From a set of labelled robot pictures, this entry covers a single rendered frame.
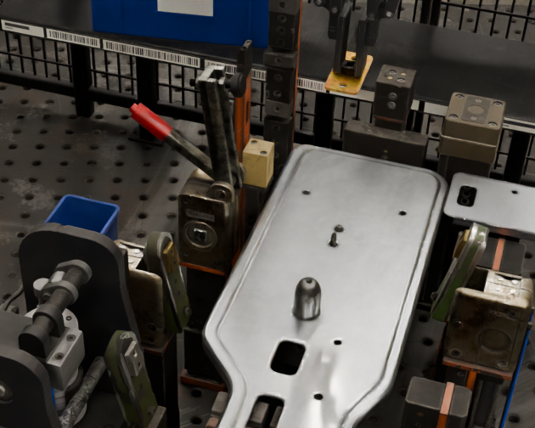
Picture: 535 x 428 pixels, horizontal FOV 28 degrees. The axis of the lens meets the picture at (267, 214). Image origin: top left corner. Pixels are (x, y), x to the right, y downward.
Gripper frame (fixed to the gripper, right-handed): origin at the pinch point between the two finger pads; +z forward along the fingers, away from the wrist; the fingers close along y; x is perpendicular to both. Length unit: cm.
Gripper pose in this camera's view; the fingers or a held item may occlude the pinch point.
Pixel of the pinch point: (351, 41)
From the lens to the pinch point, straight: 117.7
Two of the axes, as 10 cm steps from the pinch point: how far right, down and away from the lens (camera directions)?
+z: -0.4, 7.8, 6.3
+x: 2.9, -5.9, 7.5
